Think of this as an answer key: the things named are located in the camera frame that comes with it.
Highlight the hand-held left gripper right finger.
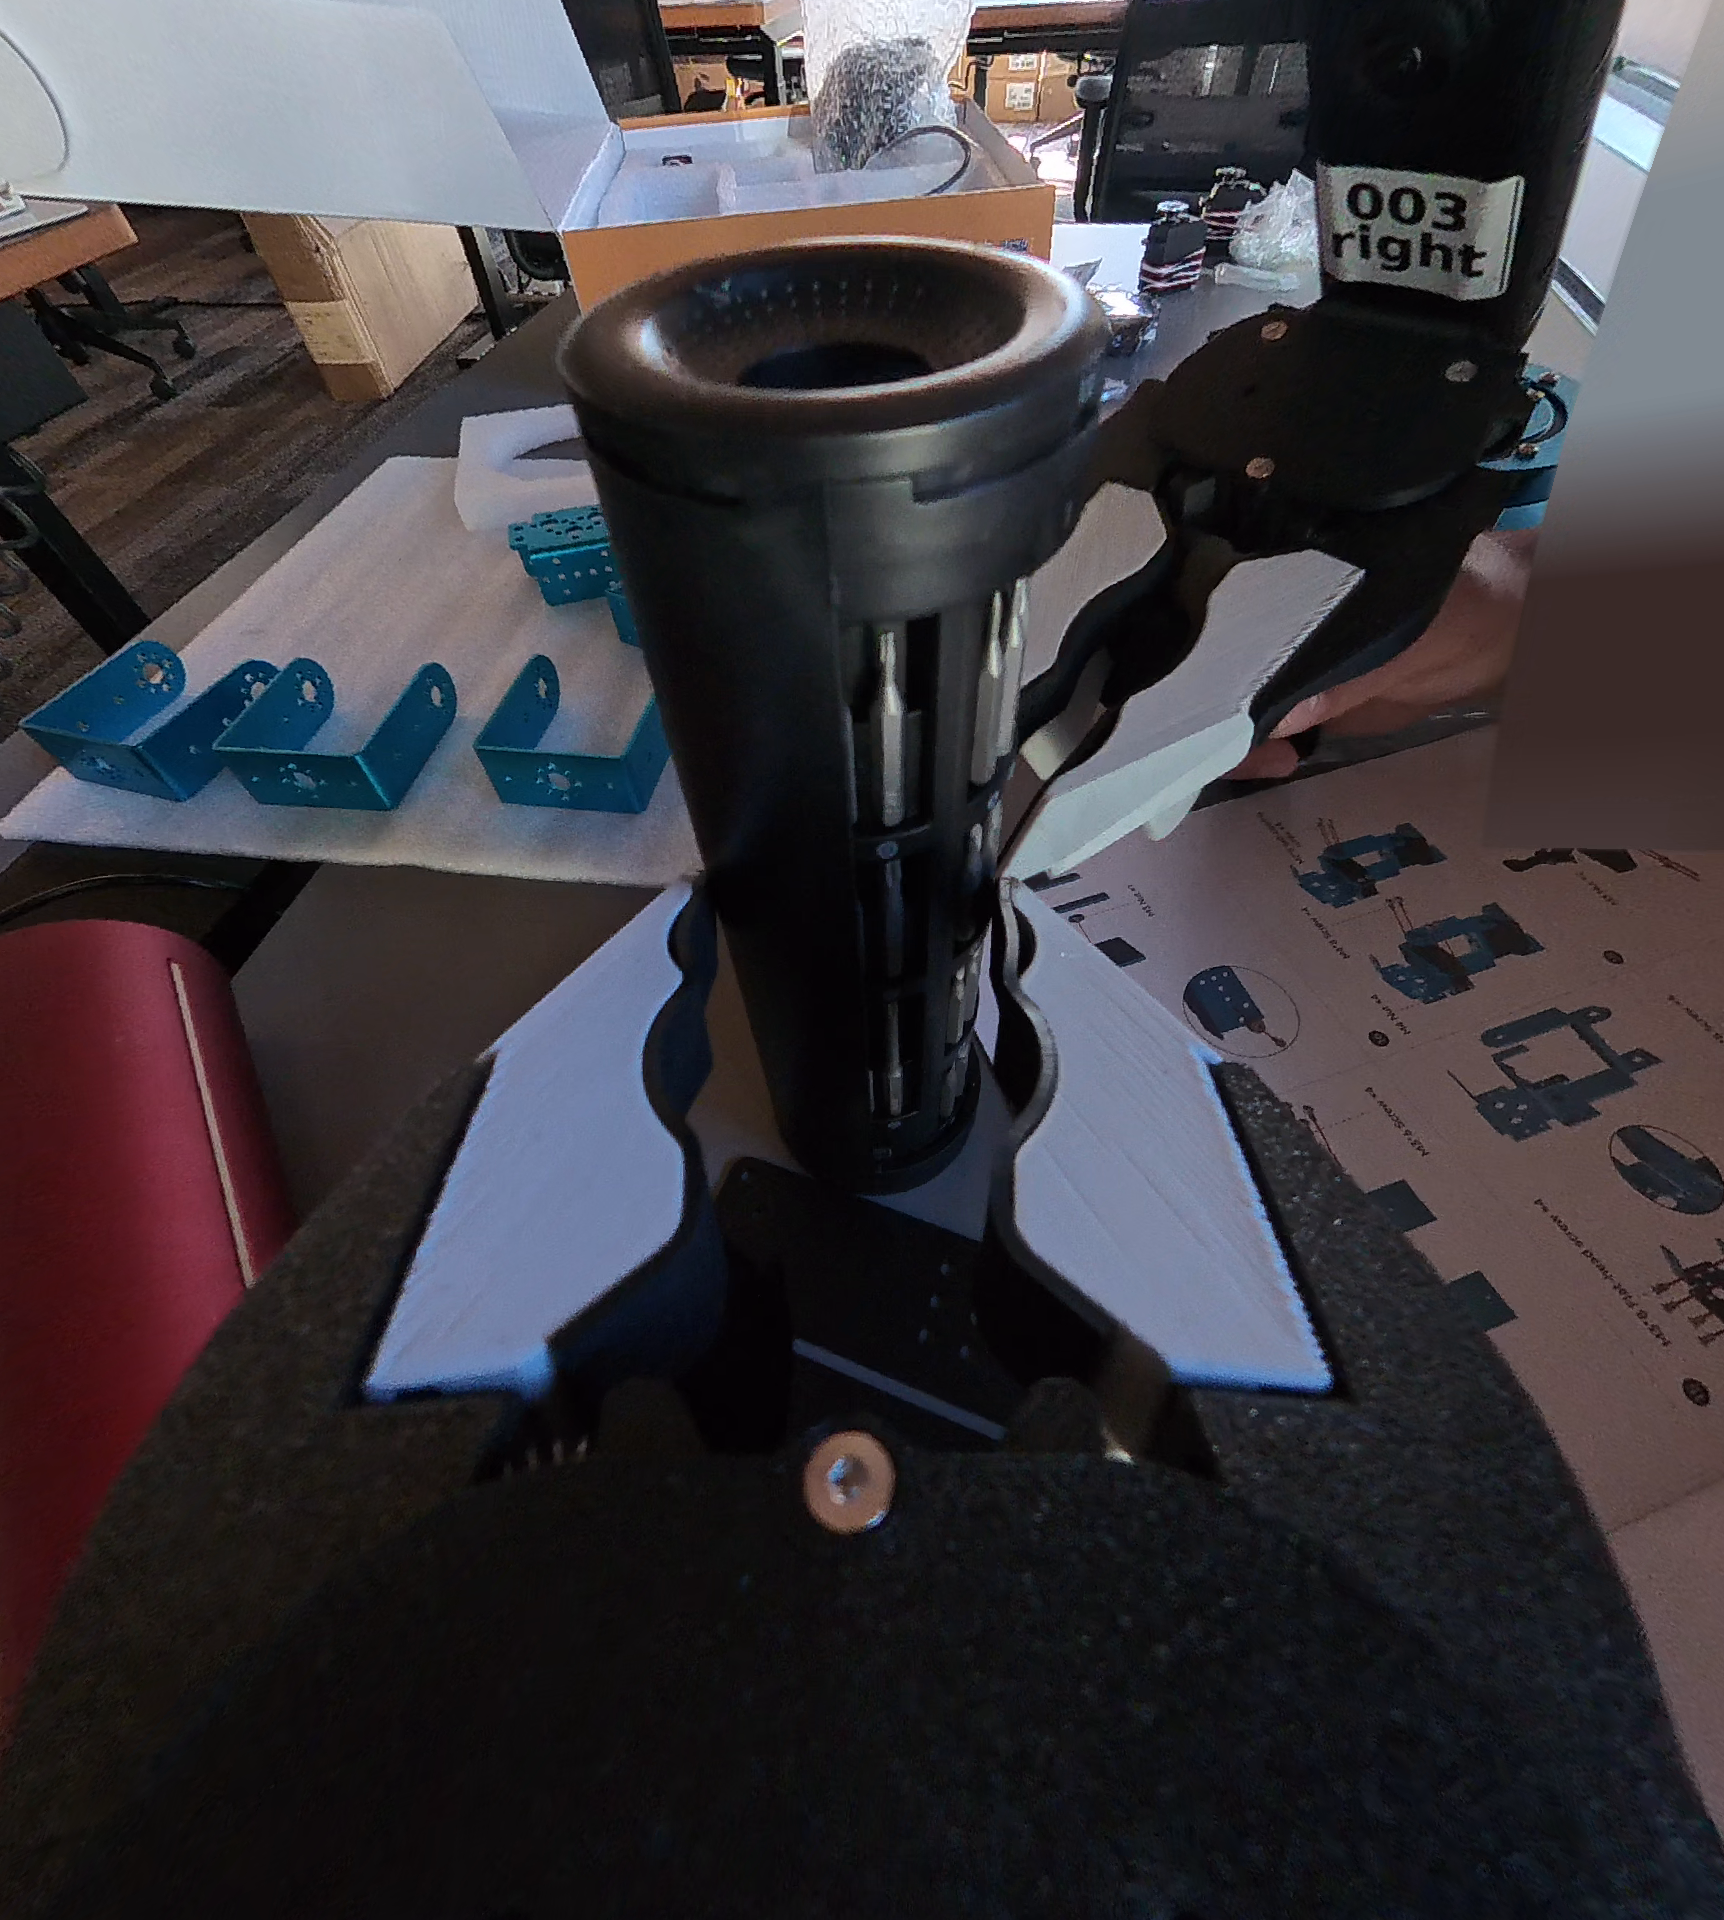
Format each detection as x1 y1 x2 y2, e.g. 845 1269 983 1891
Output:
988 885 1336 1470

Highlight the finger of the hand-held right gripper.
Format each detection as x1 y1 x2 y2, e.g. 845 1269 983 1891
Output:
1014 568 1368 880
1016 484 1178 778

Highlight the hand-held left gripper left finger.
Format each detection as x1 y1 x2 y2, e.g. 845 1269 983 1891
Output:
359 885 729 1405

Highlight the black bit holder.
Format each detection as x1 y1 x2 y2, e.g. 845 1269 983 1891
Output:
557 238 1111 1198

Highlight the grey desk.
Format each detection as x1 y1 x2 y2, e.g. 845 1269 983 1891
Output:
0 223 1724 1920

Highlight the person's right hand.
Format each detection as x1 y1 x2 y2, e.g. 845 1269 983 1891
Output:
1234 526 1542 780

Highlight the clear plastic wrapper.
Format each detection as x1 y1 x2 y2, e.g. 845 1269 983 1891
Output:
1220 168 1324 295

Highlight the white instruction booklet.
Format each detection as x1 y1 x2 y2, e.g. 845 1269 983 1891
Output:
1018 719 1724 1920

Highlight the black office chair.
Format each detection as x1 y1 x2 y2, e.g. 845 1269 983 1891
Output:
26 266 200 402
1073 0 1324 228

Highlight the red cylindrical case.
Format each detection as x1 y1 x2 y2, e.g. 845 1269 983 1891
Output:
0 918 298 1895

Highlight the bubble wrap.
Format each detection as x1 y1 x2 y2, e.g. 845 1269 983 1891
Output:
797 0 981 172

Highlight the white foam box insert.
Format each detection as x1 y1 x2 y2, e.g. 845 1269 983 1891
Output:
608 126 1016 228

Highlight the white foam sheet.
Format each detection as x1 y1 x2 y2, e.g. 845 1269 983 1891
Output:
0 449 691 890

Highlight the brown cardboard carton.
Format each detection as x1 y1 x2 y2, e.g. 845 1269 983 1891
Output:
245 209 487 402

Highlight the orange cardboard box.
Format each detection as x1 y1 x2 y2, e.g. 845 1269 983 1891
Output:
0 0 1059 309

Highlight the large blue U bracket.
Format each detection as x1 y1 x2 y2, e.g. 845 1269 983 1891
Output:
212 658 459 813
21 641 281 802
474 651 663 817

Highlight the black cable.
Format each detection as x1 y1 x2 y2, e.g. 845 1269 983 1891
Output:
877 122 993 196

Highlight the blue wide U bracket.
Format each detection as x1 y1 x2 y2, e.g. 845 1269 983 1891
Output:
505 505 628 608

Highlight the white foam ring block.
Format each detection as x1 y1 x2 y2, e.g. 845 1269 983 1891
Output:
456 409 613 536

